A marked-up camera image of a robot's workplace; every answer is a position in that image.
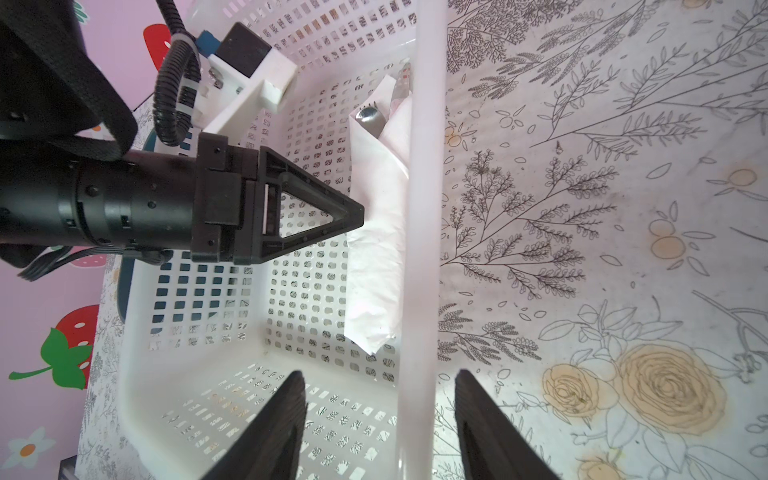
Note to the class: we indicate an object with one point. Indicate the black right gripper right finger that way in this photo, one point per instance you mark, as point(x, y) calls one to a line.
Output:
point(491, 447)

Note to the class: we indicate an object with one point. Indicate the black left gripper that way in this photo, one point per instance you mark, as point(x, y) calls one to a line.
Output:
point(211, 206)

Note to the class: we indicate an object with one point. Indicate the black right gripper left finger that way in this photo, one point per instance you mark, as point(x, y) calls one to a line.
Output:
point(269, 447)

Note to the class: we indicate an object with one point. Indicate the white paper napkin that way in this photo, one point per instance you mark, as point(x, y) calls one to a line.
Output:
point(376, 258)

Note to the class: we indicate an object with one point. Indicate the white perforated plastic basket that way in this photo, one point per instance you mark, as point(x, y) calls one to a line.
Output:
point(205, 347)

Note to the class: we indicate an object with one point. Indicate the silver spoon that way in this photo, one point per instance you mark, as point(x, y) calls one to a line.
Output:
point(371, 119)

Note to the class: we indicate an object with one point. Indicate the silver table knife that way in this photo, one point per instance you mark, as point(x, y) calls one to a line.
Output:
point(402, 87)

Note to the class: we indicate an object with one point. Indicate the teal plastic tray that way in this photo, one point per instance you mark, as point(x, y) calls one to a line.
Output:
point(124, 284)

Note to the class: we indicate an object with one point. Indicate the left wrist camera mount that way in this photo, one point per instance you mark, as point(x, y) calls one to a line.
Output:
point(241, 76)

